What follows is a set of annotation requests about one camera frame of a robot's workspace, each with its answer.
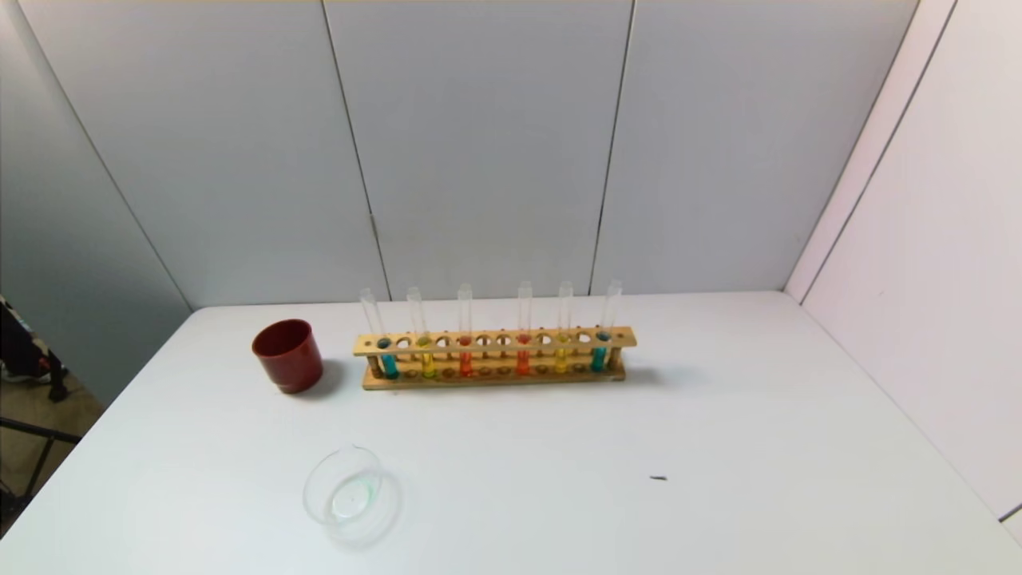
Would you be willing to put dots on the wooden test tube rack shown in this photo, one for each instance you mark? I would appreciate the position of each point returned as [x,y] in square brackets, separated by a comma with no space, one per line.
[495,349]

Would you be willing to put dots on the test tube with yellow pigment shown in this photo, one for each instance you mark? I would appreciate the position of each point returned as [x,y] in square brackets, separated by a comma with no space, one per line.
[429,366]
[561,361]

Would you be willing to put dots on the test tube with blue pigment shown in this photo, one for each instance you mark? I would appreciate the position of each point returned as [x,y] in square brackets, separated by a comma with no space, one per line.
[390,366]
[598,359]

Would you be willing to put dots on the test tube with red pigment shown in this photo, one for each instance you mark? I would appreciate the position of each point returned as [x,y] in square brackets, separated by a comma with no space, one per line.
[523,363]
[465,363]

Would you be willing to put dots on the black metal frame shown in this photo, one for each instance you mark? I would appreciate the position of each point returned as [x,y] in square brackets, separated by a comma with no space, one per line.
[32,431]

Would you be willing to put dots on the clear glass petri dish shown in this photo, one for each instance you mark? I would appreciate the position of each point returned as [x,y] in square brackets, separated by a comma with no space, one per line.
[351,499]

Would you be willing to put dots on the dark red plastic cup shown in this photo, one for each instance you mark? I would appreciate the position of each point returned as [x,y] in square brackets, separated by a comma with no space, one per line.
[289,363]

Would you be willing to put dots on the dark background clutter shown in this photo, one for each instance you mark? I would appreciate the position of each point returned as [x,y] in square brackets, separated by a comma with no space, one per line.
[24,351]

